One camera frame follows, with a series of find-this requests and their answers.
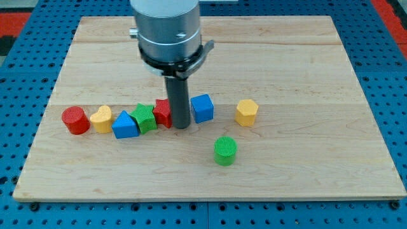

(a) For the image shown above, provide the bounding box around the blue triangle block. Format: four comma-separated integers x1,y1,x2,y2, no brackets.
112,111,139,139

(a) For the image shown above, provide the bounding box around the yellow hexagon block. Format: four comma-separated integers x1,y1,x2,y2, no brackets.
235,99,259,127

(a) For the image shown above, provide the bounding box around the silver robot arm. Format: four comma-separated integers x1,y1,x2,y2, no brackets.
130,0,214,129

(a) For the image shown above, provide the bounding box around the green cylinder block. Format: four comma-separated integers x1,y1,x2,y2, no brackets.
214,136,238,166

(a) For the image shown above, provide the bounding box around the blue cube block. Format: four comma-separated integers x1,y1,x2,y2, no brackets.
191,94,214,123

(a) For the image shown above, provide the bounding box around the black tool clamp mount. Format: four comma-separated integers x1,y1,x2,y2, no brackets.
139,40,214,80

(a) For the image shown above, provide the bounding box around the green star block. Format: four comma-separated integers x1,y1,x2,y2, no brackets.
130,103,157,134

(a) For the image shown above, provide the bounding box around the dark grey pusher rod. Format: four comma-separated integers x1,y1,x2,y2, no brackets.
165,78,191,129

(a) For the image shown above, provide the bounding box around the red star block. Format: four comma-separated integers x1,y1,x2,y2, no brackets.
153,99,172,128

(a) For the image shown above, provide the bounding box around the red cylinder block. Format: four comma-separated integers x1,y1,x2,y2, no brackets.
61,106,90,135

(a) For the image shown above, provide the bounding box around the yellow heart block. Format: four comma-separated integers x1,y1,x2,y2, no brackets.
90,105,113,134

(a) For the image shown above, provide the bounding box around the wooden board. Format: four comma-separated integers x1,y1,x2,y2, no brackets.
13,16,406,202

